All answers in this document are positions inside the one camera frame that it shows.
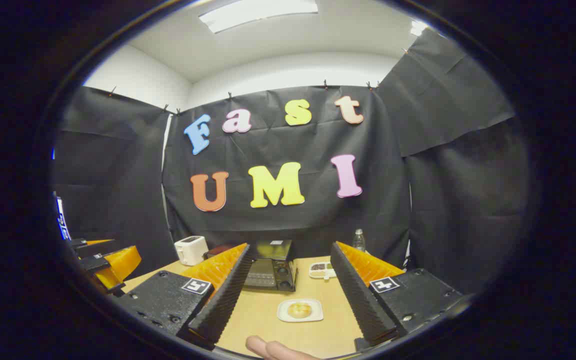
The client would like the white blue sign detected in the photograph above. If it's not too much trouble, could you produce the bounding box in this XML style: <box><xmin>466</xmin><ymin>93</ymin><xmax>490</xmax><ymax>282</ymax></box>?
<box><xmin>54</xmin><ymin>192</ymin><xmax>71</xmax><ymax>241</ymax></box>

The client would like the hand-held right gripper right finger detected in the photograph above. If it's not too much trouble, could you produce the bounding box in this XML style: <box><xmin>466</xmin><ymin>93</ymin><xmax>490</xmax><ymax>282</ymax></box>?
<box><xmin>330</xmin><ymin>241</ymin><xmax>469</xmax><ymax>352</ymax></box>

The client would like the round bread bun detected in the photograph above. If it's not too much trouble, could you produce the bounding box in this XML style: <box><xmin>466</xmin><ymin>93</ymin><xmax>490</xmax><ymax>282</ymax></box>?
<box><xmin>287</xmin><ymin>301</ymin><xmax>313</xmax><ymax>319</ymax></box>

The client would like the white divided snack tray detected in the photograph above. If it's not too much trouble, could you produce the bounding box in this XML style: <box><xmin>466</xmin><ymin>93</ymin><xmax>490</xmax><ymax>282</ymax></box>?
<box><xmin>308</xmin><ymin>261</ymin><xmax>337</xmax><ymax>281</ymax></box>

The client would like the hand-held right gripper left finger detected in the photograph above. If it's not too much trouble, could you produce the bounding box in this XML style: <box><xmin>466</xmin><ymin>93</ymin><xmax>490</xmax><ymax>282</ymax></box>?
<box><xmin>113</xmin><ymin>243</ymin><xmax>255</xmax><ymax>351</ymax></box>

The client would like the white toaster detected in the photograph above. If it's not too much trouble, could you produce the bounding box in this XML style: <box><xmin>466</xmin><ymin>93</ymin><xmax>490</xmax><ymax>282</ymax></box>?
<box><xmin>174</xmin><ymin>235</ymin><xmax>209</xmax><ymax>266</ymax></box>

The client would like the white square plate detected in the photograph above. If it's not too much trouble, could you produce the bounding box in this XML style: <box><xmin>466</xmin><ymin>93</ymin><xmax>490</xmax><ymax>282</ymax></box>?
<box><xmin>276</xmin><ymin>298</ymin><xmax>324</xmax><ymax>323</ymax></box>

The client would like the black electric oven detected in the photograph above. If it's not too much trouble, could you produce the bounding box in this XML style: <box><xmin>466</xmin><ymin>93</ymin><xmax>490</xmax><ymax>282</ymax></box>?
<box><xmin>203</xmin><ymin>239</ymin><xmax>299</xmax><ymax>293</ymax></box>

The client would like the long ceiling light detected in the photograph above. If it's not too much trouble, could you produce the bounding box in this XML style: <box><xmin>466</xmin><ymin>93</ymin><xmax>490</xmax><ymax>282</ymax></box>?
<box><xmin>198</xmin><ymin>0</ymin><xmax>320</xmax><ymax>34</ymax></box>

